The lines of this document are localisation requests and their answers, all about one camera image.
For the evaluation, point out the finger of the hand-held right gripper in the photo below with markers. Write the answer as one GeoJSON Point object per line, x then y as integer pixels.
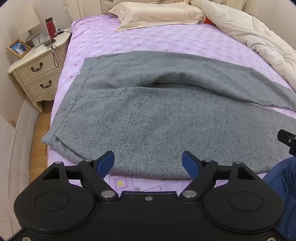
{"type": "Point", "coordinates": [286, 139]}

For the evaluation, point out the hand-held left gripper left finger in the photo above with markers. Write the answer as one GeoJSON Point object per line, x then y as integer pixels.
{"type": "Point", "coordinates": [106, 162]}

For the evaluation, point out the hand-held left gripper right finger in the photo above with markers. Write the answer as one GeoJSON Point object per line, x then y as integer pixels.
{"type": "Point", "coordinates": [190, 163]}

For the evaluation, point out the grey towel blanket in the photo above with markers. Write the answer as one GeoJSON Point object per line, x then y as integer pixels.
{"type": "Point", "coordinates": [150, 120]}

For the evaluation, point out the person's leg in blue jeans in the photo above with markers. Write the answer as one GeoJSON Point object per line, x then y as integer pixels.
{"type": "Point", "coordinates": [283, 185]}

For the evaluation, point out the cream duvet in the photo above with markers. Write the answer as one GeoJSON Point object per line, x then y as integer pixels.
{"type": "Point", "coordinates": [259, 39]}

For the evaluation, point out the cream nightstand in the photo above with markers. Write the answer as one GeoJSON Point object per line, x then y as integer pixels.
{"type": "Point", "coordinates": [39, 69]}

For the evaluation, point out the purple checked bed sheet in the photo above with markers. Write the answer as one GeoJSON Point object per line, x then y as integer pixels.
{"type": "Point", "coordinates": [143, 40]}

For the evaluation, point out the black phone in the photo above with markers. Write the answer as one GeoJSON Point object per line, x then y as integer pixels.
{"type": "Point", "coordinates": [49, 41]}

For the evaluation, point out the small white clock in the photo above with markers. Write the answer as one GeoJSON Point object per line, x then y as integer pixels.
{"type": "Point", "coordinates": [38, 40]}

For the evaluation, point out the white charger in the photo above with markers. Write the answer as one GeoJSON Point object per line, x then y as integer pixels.
{"type": "Point", "coordinates": [59, 30]}

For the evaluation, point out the red cloth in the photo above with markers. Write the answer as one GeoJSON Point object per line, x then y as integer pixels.
{"type": "Point", "coordinates": [208, 20]}

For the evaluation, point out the red bottle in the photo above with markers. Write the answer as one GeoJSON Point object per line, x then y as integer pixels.
{"type": "Point", "coordinates": [50, 27]}

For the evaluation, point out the beige pillow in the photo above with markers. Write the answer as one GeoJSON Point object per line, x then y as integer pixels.
{"type": "Point", "coordinates": [157, 16]}
{"type": "Point", "coordinates": [136, 2]}

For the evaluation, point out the white headboard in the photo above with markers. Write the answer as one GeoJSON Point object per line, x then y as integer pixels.
{"type": "Point", "coordinates": [92, 9]}

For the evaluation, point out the table lamp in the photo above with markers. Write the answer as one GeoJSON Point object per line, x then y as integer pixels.
{"type": "Point", "coordinates": [29, 20]}

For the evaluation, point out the gold photo frame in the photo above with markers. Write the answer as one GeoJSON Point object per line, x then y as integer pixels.
{"type": "Point", "coordinates": [19, 48]}

